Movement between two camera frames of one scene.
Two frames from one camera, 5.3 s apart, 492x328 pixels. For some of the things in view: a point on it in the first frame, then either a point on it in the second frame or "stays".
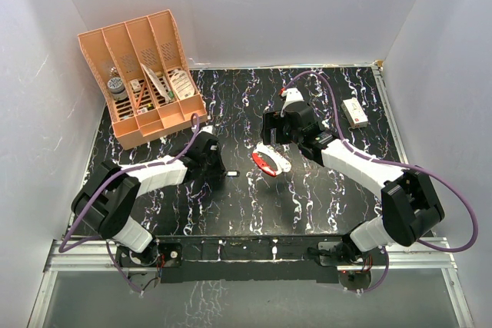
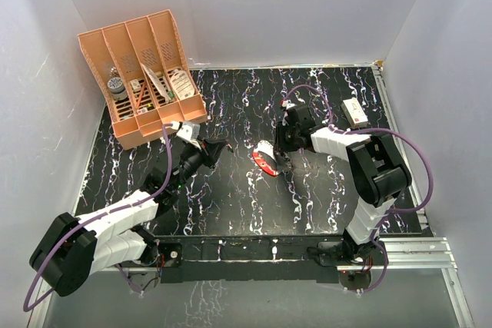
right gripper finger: (273, 137) → (280, 143)
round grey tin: (116, 86) stays
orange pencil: (140, 96) stays
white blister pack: (181, 84) stays
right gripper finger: (272, 120) → (284, 158)
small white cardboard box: (354, 114) stays
